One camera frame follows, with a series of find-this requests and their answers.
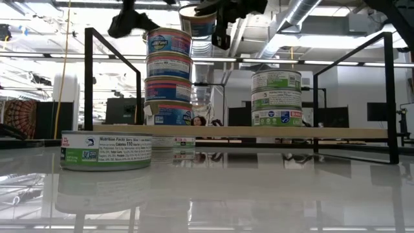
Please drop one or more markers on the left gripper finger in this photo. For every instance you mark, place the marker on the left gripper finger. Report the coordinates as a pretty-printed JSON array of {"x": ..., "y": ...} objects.
[{"x": 147, "y": 24}]

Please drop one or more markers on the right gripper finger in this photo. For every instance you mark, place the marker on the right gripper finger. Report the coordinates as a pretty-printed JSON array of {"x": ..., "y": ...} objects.
[
  {"x": 222, "y": 32},
  {"x": 213, "y": 7}
]

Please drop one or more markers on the green label silver tuna can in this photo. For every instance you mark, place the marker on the green label silver tuna can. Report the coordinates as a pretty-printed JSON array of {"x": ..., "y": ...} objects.
[
  {"x": 276, "y": 81},
  {"x": 106, "y": 152},
  {"x": 276, "y": 99},
  {"x": 276, "y": 118},
  {"x": 161, "y": 143},
  {"x": 185, "y": 142}
]

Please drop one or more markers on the long ceiling light bar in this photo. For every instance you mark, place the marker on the long ceiling light bar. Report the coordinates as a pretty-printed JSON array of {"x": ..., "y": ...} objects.
[{"x": 275, "y": 60}]

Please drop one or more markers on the black background monitor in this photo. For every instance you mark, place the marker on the black background monitor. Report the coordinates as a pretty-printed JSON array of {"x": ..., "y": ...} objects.
[
  {"x": 239, "y": 116},
  {"x": 378, "y": 111},
  {"x": 333, "y": 117},
  {"x": 124, "y": 111}
]

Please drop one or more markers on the person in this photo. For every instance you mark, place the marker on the person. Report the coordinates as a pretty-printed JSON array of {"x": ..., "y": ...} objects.
[{"x": 199, "y": 121}]

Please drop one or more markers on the black cabinet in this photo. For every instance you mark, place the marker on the black cabinet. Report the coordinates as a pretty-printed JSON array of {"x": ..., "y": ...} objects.
[{"x": 53, "y": 119}]

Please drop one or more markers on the red patterned tapestry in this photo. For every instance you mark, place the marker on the red patterned tapestry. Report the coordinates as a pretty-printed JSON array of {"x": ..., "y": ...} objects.
[{"x": 19, "y": 118}]

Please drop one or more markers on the black tripod stand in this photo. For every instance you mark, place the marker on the black tripod stand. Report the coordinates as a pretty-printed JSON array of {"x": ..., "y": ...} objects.
[{"x": 404, "y": 126}]

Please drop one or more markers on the silver ventilation duct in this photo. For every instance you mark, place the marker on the silver ventilation duct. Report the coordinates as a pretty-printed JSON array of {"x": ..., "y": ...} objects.
[
  {"x": 300, "y": 13},
  {"x": 202, "y": 64}
]

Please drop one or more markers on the wooden shelf black metal frame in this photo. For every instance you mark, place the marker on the wooden shelf black metal frame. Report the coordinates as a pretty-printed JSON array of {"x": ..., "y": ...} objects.
[{"x": 291, "y": 132}]

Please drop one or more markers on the black aluminium table frame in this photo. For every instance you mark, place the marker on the black aluminium table frame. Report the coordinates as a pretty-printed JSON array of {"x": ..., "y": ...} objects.
[{"x": 355, "y": 149}]

